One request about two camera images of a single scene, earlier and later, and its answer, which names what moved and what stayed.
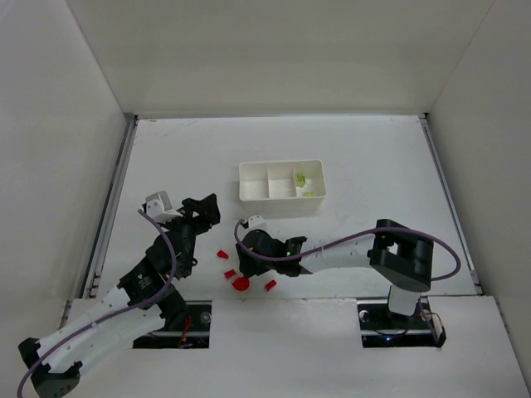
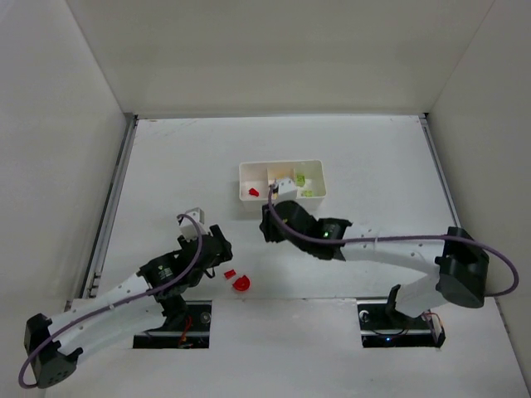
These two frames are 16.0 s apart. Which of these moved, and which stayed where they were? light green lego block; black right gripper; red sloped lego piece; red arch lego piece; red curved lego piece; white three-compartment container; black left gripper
Moved: black left gripper; black right gripper; red sloped lego piece
Stayed: red curved lego piece; white three-compartment container; red arch lego piece; light green lego block
